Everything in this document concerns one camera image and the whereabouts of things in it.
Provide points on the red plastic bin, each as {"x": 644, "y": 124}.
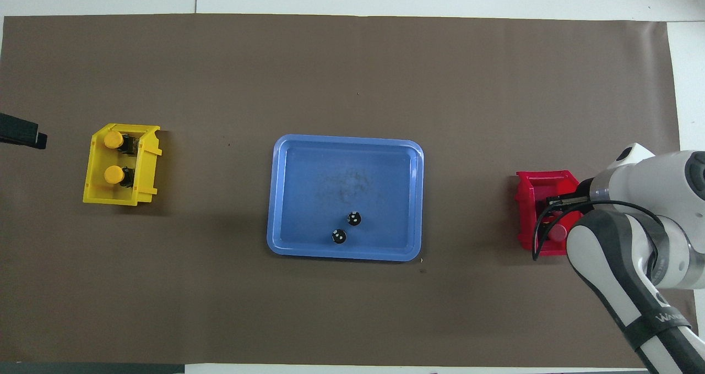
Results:
{"x": 542, "y": 184}

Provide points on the yellow push button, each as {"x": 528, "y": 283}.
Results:
{"x": 113, "y": 139}
{"x": 113, "y": 174}

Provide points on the small black button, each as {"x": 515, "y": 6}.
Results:
{"x": 339, "y": 236}
{"x": 354, "y": 218}

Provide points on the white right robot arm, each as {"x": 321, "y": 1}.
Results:
{"x": 661, "y": 186}

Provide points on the yellow plastic bin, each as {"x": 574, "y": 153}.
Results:
{"x": 146, "y": 170}

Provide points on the blue plastic tray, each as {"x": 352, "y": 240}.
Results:
{"x": 308, "y": 198}

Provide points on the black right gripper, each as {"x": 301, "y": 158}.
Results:
{"x": 586, "y": 188}

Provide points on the brown paper mat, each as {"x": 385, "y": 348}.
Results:
{"x": 352, "y": 308}

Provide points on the red push button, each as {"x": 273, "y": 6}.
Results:
{"x": 559, "y": 232}

